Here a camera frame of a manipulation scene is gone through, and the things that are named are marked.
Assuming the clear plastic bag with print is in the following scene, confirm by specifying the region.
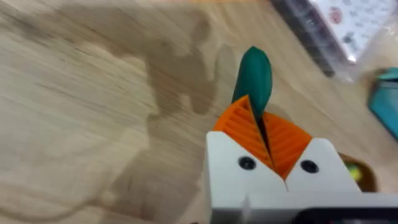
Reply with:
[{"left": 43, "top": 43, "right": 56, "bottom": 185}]
[{"left": 269, "top": 0, "right": 398, "bottom": 82}]

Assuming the left gripper white and orange left finger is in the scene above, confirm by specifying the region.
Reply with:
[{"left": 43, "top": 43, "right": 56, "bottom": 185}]
[{"left": 204, "top": 95, "right": 287, "bottom": 218}]

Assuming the teal box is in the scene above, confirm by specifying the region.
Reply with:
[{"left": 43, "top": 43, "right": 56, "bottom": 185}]
[{"left": 367, "top": 67, "right": 398, "bottom": 141}]

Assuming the green toy vegetable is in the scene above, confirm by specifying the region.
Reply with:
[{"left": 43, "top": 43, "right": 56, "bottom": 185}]
[{"left": 231, "top": 45, "right": 274, "bottom": 123}]

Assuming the left gripper white and orange right finger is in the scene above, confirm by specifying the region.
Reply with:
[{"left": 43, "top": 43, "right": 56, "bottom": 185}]
[{"left": 262, "top": 111, "right": 363, "bottom": 194}]

